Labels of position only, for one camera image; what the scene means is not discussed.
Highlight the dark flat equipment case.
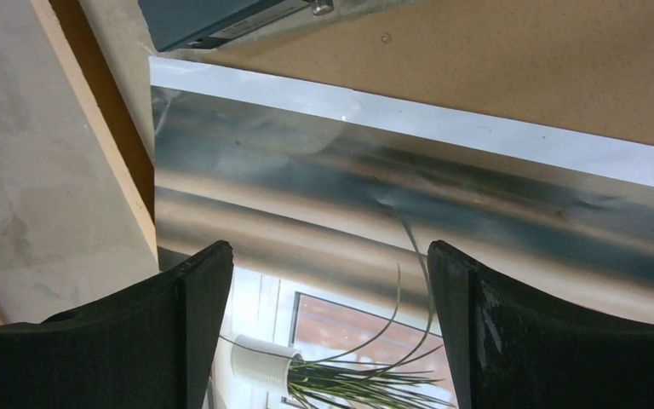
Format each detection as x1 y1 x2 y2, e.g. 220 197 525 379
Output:
137 0 336 53

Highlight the brown cardboard backing board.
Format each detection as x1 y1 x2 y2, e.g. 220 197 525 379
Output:
199 0 654 153

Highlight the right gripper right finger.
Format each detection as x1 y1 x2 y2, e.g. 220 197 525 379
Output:
427 240 654 408

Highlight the brown wooden picture frame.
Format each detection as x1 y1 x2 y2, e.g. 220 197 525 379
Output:
0 0 160 330

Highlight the glossy plant photo print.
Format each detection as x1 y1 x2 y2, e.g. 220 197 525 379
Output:
149 57 654 408

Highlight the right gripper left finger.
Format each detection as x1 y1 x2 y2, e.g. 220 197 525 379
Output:
0 241 233 408

